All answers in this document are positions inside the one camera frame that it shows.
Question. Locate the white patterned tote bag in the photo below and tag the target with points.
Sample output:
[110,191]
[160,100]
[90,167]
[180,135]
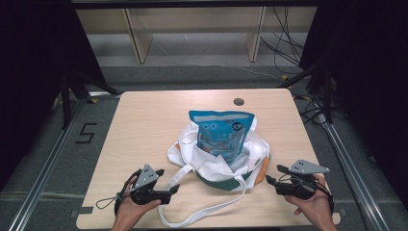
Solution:
[221,170]

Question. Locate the light wooden shelf unit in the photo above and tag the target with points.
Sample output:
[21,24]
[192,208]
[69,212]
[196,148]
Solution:
[192,22]

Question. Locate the blue snack packet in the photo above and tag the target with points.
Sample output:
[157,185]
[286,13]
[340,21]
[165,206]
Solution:
[223,134]

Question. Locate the aluminium floor rail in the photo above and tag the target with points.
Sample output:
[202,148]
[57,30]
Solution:
[51,160]
[352,166]

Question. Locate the person's right hand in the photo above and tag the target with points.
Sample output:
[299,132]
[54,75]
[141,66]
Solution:
[312,208]

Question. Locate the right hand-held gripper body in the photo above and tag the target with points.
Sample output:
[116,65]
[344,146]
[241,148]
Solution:
[306,168]

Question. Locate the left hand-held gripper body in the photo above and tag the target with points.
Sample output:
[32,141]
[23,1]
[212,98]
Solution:
[146,177]

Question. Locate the grey table grommet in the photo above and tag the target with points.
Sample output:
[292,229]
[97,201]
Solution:
[238,102]

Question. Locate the person's left hand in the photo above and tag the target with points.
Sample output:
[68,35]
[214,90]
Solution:
[130,213]

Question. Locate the black tripod stand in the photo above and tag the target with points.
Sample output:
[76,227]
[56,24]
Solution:
[325,89]
[69,96]

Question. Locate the grey tape piece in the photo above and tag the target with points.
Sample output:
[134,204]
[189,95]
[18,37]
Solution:
[84,210]

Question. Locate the black curtain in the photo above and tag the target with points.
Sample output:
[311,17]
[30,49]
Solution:
[29,80]
[372,89]

